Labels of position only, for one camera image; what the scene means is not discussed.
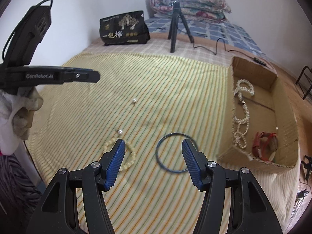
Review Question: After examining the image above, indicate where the red cord bracelet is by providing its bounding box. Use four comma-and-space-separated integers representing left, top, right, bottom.
251, 131, 269, 160

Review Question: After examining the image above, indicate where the thick white pearl rope necklace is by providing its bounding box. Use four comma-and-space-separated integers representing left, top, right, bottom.
233, 79, 255, 117

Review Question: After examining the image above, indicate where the white gloved hand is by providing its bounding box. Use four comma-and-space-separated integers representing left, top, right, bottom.
1, 87, 43, 155

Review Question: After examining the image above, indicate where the brown cardboard box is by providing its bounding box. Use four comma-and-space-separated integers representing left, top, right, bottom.
217, 57, 299, 173

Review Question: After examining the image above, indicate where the dark blue bangle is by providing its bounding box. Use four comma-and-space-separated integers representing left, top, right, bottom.
155, 132, 199, 174

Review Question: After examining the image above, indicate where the black printed gift bag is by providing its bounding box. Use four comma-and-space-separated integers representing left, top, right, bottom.
99, 11, 150, 46

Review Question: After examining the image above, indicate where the black clothes rack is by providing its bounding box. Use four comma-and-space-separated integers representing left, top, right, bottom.
295, 66, 312, 100

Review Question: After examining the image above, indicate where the yellow striped cloth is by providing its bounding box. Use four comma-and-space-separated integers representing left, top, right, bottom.
27, 53, 299, 233

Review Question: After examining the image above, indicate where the black tripod stand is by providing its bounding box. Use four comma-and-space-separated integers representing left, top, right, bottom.
168, 1, 194, 53

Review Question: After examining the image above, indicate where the blue patterned bed sheet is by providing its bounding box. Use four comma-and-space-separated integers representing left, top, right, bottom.
145, 17, 267, 59

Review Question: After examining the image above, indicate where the folded floral quilt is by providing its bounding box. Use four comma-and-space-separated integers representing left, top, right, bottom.
150, 0, 232, 23

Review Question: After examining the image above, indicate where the power strip with cables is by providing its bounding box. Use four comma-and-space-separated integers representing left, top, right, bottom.
290, 155, 312, 220

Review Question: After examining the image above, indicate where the black ring light cable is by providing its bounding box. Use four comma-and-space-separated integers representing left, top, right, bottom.
192, 37, 268, 67

